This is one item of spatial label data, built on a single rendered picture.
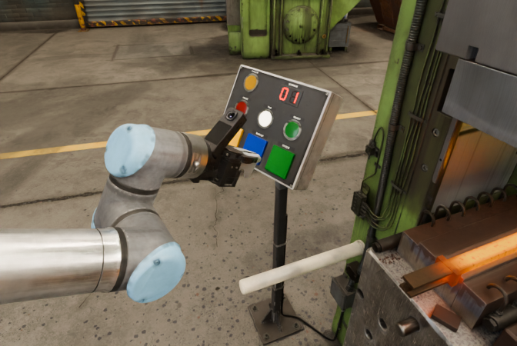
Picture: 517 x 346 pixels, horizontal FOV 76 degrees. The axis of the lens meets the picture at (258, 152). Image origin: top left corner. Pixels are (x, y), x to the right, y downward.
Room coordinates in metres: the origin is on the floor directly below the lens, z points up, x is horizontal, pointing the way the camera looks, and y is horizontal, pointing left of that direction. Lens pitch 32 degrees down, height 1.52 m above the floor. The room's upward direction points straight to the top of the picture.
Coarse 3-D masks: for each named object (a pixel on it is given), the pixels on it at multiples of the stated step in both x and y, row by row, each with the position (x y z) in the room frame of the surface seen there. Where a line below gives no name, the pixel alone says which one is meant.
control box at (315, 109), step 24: (240, 72) 1.02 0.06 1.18; (264, 72) 0.96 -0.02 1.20; (240, 96) 0.97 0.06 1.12; (264, 96) 0.92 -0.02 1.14; (288, 96) 0.87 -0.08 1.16; (312, 96) 0.83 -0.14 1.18; (336, 96) 0.82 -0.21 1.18; (288, 120) 0.83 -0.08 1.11; (312, 120) 0.79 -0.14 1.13; (240, 144) 0.88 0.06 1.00; (288, 144) 0.79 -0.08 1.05; (312, 144) 0.76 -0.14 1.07; (264, 168) 0.79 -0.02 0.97; (312, 168) 0.77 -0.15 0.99
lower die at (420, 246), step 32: (448, 224) 0.55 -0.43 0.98; (480, 224) 0.54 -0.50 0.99; (512, 224) 0.54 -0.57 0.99; (416, 256) 0.49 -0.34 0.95; (448, 256) 0.44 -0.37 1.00; (512, 256) 0.44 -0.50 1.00; (448, 288) 0.41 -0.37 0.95; (480, 288) 0.38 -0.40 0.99; (512, 288) 0.38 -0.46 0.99; (480, 320) 0.35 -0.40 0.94
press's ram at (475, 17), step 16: (464, 0) 0.55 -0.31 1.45; (480, 0) 0.53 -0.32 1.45; (496, 0) 0.50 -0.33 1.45; (512, 0) 0.48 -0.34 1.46; (448, 16) 0.57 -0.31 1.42; (464, 16) 0.54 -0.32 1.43; (480, 16) 0.52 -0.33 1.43; (496, 16) 0.50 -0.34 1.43; (512, 16) 0.48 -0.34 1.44; (448, 32) 0.56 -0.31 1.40; (464, 32) 0.54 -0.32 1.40; (480, 32) 0.51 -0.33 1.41; (496, 32) 0.49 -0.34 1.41; (512, 32) 0.47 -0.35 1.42; (448, 48) 0.55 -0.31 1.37; (464, 48) 0.53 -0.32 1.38; (480, 48) 0.50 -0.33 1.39; (496, 48) 0.48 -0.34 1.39; (512, 48) 0.46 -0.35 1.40; (496, 64) 0.47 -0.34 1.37; (512, 64) 0.45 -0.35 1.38
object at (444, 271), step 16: (512, 240) 0.48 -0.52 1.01; (464, 256) 0.44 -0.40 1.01; (480, 256) 0.44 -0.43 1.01; (496, 256) 0.44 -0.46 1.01; (416, 272) 0.40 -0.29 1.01; (432, 272) 0.40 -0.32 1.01; (448, 272) 0.40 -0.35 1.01; (464, 272) 0.41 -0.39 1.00; (416, 288) 0.37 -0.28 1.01; (432, 288) 0.38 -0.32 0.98
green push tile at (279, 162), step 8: (272, 152) 0.79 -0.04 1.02; (280, 152) 0.78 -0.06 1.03; (288, 152) 0.77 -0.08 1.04; (272, 160) 0.78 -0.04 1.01; (280, 160) 0.77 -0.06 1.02; (288, 160) 0.75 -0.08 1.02; (272, 168) 0.76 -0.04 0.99; (280, 168) 0.75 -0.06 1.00; (288, 168) 0.74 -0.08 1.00; (280, 176) 0.74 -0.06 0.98
